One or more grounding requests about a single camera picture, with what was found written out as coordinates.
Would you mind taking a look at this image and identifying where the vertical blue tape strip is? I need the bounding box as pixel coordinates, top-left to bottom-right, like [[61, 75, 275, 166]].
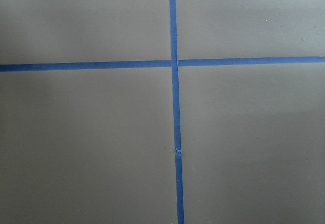
[[169, 0, 185, 223]]

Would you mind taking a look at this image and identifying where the horizontal blue tape strip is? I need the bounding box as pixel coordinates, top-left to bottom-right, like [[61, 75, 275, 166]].
[[1, 56, 324, 72]]

